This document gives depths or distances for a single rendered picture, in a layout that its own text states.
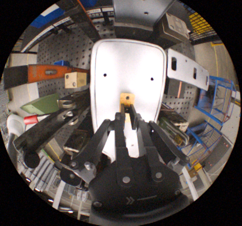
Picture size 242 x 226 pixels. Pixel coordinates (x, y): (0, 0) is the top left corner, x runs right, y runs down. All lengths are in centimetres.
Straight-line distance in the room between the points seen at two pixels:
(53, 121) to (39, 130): 4
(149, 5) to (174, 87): 26
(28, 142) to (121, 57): 27
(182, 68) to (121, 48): 21
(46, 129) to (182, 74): 38
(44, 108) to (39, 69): 49
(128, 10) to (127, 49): 12
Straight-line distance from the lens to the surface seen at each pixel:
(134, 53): 23
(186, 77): 32
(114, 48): 23
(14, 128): 75
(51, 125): 17
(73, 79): 18
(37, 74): 15
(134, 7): 23
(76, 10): 28
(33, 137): 16
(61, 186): 424
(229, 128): 807
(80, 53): 61
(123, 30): 29
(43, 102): 63
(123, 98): 20
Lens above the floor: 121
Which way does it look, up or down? 69 degrees down
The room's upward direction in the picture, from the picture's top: 179 degrees counter-clockwise
